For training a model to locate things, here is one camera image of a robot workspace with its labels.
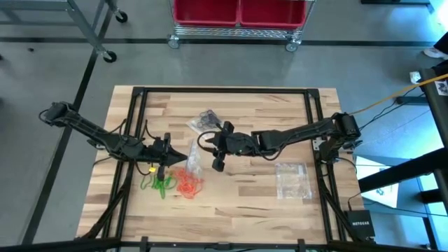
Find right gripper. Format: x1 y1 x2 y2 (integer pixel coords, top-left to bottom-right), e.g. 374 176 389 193
205 121 260 173

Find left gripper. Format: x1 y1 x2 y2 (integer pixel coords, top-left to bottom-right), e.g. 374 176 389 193
144 132 188 181

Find black rubber band pile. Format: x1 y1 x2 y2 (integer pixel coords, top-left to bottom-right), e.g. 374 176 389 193
197 109 222 130

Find orange rubber band pile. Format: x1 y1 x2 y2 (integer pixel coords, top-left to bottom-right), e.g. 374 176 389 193
173 167 205 201

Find green rubber band pile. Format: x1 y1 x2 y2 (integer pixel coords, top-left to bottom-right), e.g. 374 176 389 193
140 173 179 200

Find red plastic bin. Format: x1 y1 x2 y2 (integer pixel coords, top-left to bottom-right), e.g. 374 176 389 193
239 0 308 30
173 0 241 28

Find white paper sheet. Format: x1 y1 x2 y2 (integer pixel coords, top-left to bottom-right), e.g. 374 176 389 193
354 155 400 209

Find black stand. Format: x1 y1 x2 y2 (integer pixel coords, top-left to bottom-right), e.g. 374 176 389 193
356 64 448 251

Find black aluminium table frame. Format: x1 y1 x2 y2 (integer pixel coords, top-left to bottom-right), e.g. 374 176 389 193
0 86 448 252

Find black cable bundle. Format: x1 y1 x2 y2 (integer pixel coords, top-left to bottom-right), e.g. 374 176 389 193
77 159 136 242

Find chrome wire shelf cart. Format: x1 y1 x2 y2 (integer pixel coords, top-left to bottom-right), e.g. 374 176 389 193
167 0 318 53

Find grey wheeled table frame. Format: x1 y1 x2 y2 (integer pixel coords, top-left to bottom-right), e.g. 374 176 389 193
0 0 129 64

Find black Netgear network switch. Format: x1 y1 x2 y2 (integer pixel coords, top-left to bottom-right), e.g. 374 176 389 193
344 209 376 242

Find black floor cables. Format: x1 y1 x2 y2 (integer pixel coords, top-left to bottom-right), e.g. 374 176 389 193
356 91 432 138

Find yellow cable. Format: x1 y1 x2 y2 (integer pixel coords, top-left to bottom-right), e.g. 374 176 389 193
346 72 448 117

